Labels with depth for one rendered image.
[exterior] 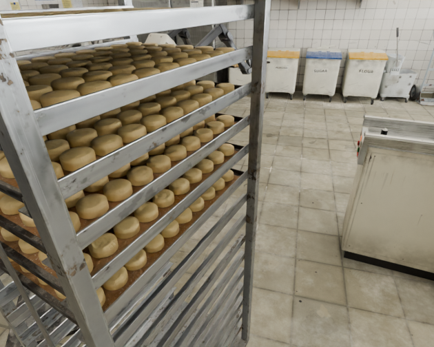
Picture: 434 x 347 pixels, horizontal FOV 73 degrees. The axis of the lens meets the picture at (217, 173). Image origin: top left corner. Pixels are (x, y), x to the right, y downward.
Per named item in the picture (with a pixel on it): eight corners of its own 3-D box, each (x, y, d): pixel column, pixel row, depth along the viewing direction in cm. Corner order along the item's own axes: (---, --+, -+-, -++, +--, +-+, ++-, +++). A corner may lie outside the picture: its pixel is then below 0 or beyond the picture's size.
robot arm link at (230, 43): (216, 36, 236) (226, 34, 228) (220, 30, 237) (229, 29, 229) (241, 75, 265) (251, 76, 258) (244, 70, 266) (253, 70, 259)
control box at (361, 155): (363, 148, 186) (368, 127, 179) (363, 165, 167) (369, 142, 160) (357, 146, 187) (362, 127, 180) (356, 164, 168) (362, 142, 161)
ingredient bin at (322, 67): (300, 101, 502) (306, 53, 463) (302, 91, 554) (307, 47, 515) (333, 103, 488) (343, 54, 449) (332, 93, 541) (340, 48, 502)
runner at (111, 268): (244, 146, 93) (244, 138, 91) (252, 149, 91) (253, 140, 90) (60, 303, 46) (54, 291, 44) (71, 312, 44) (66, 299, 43)
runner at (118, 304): (243, 171, 97) (243, 163, 96) (251, 173, 96) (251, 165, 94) (76, 337, 50) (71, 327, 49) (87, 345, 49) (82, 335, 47)
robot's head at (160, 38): (158, 50, 208) (167, 32, 209) (140, 48, 220) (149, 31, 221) (170, 62, 220) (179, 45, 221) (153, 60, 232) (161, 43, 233)
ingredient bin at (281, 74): (262, 99, 516) (265, 52, 477) (266, 89, 569) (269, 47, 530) (294, 101, 504) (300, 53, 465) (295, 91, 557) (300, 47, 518)
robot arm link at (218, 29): (215, 20, 231) (224, 18, 224) (223, 36, 240) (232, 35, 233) (180, 55, 217) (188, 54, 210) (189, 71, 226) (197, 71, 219)
